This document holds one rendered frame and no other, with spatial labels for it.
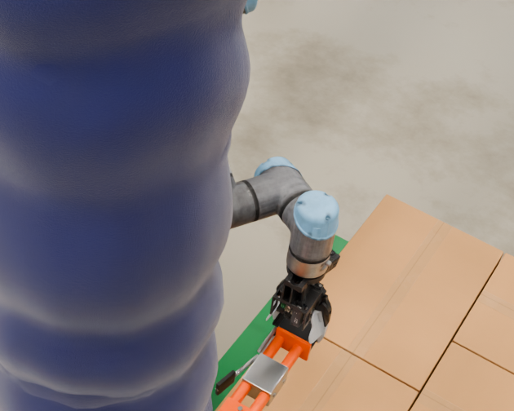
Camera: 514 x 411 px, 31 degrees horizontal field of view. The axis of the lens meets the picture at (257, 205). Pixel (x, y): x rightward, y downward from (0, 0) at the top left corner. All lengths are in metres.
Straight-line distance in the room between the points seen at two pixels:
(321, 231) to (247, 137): 2.30
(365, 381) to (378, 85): 2.05
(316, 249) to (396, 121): 2.50
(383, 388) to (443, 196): 1.46
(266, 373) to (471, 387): 0.89
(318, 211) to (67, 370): 0.79
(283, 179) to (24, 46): 1.06
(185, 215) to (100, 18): 0.20
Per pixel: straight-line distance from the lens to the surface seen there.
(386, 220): 2.79
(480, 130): 4.09
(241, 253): 3.34
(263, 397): 1.69
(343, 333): 2.48
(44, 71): 0.58
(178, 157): 0.64
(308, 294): 1.67
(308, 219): 1.50
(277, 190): 1.57
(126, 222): 0.66
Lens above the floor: 2.51
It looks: 46 degrees down
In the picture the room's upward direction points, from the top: 8 degrees clockwise
